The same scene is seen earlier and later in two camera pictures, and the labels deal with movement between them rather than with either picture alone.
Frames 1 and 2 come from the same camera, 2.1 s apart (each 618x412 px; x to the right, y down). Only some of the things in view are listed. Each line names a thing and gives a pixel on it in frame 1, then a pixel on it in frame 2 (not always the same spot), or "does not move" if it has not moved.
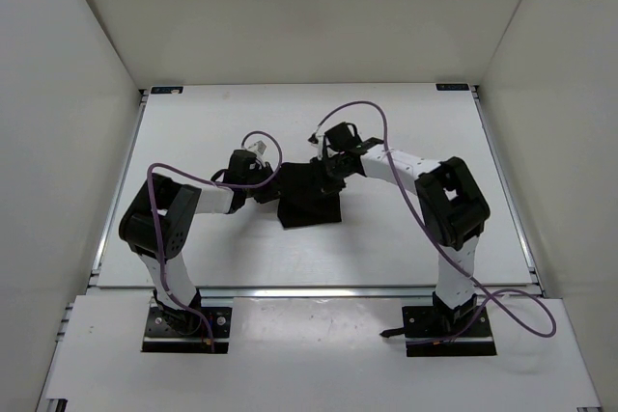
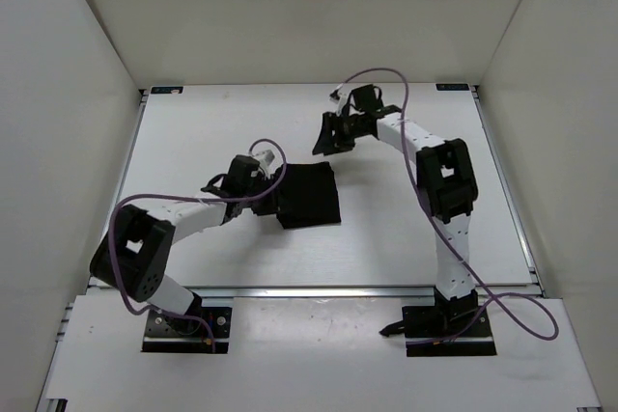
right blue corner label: [452, 87] does not move
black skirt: [306, 197] does not move
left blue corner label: [167, 90] does not move
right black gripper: [324, 185] → [330, 141]
